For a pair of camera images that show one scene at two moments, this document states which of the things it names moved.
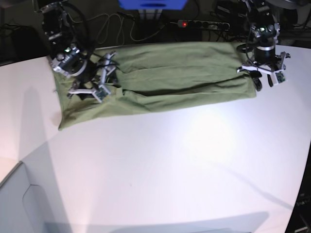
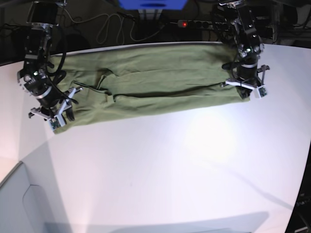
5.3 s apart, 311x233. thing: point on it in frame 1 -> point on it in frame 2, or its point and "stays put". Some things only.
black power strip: [203, 24] stays put
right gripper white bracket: [255, 74] -> [244, 89]
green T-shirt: [153, 76] stays put
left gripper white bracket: [86, 93] -> [58, 115]
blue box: [153, 5] stays put
